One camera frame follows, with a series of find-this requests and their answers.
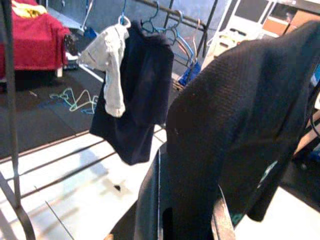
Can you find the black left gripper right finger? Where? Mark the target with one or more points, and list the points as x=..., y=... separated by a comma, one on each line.
x=223, y=222

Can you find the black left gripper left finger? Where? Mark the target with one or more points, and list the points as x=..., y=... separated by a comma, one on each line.
x=150, y=212

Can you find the black knit garment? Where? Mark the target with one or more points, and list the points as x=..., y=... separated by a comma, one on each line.
x=237, y=100

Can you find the pale blue plastic hanger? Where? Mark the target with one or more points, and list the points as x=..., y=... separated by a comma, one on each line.
x=93, y=102

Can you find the pale green plastic hanger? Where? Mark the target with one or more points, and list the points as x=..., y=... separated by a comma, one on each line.
x=65, y=93

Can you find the pink plastic hanger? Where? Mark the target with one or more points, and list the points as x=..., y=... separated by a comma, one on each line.
x=195, y=42

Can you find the navy shirt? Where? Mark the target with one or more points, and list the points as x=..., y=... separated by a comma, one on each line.
x=145, y=87

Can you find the blue plastic item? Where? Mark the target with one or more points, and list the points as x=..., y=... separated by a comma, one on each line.
x=190, y=75

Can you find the white metal rods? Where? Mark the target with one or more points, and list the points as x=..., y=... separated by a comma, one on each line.
x=91, y=72

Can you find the white shirt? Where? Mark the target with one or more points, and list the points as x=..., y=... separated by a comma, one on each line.
x=112, y=62

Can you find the white shelf unit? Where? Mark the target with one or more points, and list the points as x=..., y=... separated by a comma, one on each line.
x=225, y=37

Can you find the black studded shoe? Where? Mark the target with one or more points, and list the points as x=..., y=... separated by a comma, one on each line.
x=71, y=45

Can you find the blue broom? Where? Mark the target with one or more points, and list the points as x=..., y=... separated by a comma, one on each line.
x=90, y=33

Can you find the red draped cloth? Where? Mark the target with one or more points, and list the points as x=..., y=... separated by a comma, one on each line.
x=32, y=42

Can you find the yellow cloth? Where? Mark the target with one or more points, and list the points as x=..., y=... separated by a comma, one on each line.
x=32, y=11

